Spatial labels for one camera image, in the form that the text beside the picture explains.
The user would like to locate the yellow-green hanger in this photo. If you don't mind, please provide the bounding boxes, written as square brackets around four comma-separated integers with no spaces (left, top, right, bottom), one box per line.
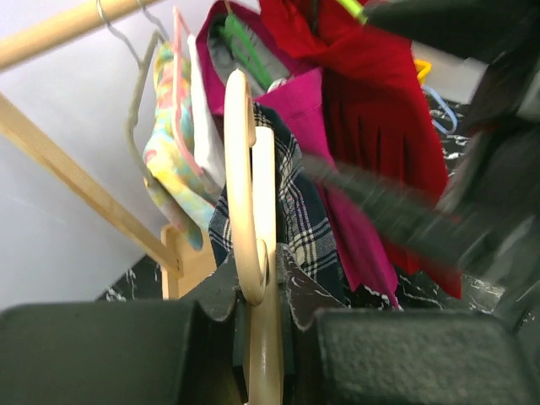
[337,0,367,24]

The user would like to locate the grey hanger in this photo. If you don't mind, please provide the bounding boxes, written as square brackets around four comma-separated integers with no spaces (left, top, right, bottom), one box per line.
[95,0,176,207]

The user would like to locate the wooden clothes rack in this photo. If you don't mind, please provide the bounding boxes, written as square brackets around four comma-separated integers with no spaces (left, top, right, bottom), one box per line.
[1,1,214,305]

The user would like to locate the pink hanger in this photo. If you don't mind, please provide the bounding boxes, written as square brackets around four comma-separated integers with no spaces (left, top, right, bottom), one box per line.
[172,7,208,189]

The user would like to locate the grey garment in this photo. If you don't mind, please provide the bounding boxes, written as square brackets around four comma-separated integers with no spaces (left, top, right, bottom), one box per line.
[207,15,305,97]

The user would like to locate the yellow plastic bin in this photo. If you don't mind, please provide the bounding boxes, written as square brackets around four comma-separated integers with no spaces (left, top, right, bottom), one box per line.
[414,59,432,85]

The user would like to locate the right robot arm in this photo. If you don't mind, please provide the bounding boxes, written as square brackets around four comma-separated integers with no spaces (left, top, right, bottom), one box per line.
[304,1,539,327]

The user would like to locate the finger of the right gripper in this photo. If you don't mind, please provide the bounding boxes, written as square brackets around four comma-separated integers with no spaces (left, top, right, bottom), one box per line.
[303,154,468,270]

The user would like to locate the magenta skirt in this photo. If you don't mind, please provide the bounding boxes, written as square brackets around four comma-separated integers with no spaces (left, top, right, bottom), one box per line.
[196,1,398,308]

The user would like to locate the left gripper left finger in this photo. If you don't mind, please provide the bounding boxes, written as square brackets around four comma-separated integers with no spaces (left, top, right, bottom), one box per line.
[1,258,241,404]

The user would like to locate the green hanger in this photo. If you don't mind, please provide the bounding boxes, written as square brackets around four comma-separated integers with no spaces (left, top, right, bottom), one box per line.
[219,3,273,92]

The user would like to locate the white garment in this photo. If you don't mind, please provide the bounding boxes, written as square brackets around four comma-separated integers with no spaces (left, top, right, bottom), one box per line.
[186,35,226,191]

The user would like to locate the red skirt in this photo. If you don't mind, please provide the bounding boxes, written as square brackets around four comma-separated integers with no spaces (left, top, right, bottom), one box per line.
[257,0,463,300]

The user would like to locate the light blue wire hanger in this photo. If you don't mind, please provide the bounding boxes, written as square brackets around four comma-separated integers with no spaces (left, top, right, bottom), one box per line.
[421,84,458,135]

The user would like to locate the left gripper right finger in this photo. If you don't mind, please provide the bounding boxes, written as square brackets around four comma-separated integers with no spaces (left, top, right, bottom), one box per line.
[278,245,539,404]

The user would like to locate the floral pastel garment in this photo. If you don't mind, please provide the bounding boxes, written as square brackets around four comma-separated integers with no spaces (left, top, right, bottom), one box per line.
[143,42,221,251]

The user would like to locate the navy plaid skirt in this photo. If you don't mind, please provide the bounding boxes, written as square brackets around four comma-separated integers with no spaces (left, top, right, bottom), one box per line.
[208,100,351,305]

